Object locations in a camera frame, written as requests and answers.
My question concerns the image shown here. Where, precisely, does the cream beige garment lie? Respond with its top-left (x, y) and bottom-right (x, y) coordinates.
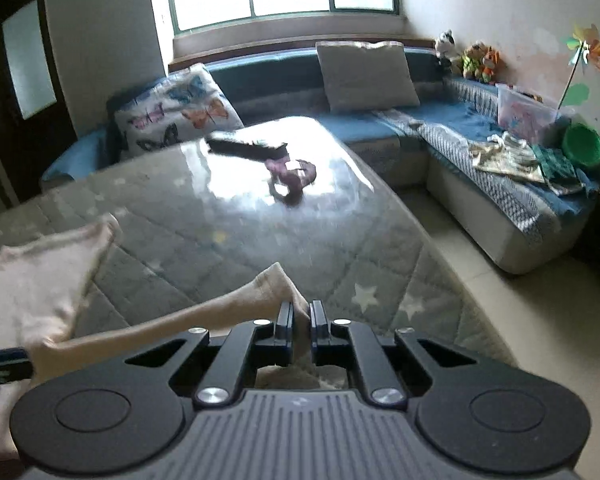
top-left (0, 214), bottom-right (347, 461)

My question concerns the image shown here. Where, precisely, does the black remote control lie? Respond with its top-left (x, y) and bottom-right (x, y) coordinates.
top-left (204, 132), bottom-right (288, 162)

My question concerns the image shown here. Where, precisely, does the blue sectional sofa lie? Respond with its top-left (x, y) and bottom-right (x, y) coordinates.
top-left (42, 49), bottom-right (598, 274)

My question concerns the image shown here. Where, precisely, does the butterfly print pillow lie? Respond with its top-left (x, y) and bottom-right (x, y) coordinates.
top-left (114, 63), bottom-right (244, 159)

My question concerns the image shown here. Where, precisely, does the pale patterned clothing on sofa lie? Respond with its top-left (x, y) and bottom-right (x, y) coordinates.
top-left (468, 131), bottom-right (545, 183)

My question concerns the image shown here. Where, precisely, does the grey plain pillow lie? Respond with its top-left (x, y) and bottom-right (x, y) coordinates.
top-left (315, 41), bottom-right (420, 113)

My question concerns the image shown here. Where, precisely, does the dark wooden door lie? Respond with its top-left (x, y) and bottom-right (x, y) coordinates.
top-left (0, 0), bottom-right (78, 202)

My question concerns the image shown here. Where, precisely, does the dark green clothing on sofa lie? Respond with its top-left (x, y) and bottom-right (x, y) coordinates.
top-left (531, 144), bottom-right (598, 196)

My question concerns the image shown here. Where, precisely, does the clear plastic storage box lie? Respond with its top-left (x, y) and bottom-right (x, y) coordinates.
top-left (496, 84), bottom-right (559, 146)

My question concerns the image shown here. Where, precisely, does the yellow green plush toy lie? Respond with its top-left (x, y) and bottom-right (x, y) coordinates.
top-left (462, 41), bottom-right (486, 80)

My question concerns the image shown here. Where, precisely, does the green plastic bucket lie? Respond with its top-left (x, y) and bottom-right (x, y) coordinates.
top-left (562, 124), bottom-right (600, 169)

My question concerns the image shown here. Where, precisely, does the black white plush toy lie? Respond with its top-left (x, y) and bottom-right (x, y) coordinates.
top-left (434, 29), bottom-right (463, 76)

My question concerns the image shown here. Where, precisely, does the orange tiger plush toy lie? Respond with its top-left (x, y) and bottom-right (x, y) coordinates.
top-left (480, 47), bottom-right (501, 84)

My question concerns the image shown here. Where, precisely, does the colourful paper pinwheel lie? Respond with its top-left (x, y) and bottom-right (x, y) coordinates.
top-left (557, 24), bottom-right (600, 110)

